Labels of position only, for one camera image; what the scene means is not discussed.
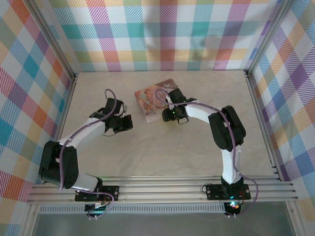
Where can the aluminium frame post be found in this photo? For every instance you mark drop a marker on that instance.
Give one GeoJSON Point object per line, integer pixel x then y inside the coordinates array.
{"type": "Point", "coordinates": [53, 39]}
{"type": "Point", "coordinates": [268, 32]}

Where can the aluminium table side rail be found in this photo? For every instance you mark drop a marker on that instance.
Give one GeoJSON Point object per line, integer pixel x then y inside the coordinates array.
{"type": "Point", "coordinates": [262, 123]}
{"type": "Point", "coordinates": [67, 105]}

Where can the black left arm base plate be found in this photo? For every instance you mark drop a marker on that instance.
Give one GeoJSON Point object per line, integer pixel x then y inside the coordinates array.
{"type": "Point", "coordinates": [110, 193]}

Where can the wide aluminium mounting rail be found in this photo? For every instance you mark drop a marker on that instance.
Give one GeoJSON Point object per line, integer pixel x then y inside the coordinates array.
{"type": "Point", "coordinates": [162, 190]}

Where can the green left controller board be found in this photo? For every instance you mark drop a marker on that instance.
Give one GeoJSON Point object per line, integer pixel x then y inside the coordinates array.
{"type": "Point", "coordinates": [94, 208]}

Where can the right controller board with LEDs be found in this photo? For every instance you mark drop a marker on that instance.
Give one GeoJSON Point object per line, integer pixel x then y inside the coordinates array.
{"type": "Point", "coordinates": [233, 206]}

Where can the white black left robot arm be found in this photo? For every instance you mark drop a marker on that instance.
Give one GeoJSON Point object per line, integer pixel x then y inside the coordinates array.
{"type": "Point", "coordinates": [81, 132]}

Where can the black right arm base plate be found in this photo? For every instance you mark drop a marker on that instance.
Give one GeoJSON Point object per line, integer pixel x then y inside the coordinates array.
{"type": "Point", "coordinates": [214, 191]}

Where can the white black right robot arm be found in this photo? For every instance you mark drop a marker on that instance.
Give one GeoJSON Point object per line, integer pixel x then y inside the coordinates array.
{"type": "Point", "coordinates": [201, 111]}

